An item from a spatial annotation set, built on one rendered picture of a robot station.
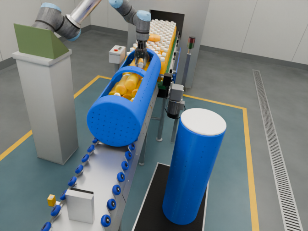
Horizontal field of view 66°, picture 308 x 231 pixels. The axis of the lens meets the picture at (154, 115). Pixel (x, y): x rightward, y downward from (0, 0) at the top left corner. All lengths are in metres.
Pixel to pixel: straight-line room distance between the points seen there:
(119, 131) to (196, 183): 0.67
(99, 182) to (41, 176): 1.42
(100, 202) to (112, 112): 0.42
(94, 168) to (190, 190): 0.72
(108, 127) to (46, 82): 0.97
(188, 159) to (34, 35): 1.42
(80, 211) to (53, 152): 1.59
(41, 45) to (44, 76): 0.24
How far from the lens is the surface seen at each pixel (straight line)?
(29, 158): 2.76
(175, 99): 2.22
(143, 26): 1.60
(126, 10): 1.64
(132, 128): 1.21
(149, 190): 2.16
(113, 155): 1.31
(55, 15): 2.16
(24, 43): 2.13
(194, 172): 1.56
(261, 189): 2.74
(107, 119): 1.22
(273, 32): 6.23
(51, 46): 1.99
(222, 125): 1.48
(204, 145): 1.42
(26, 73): 2.18
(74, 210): 1.03
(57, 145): 2.45
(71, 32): 2.23
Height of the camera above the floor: 1.83
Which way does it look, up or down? 33 degrees down
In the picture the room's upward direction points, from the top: 7 degrees clockwise
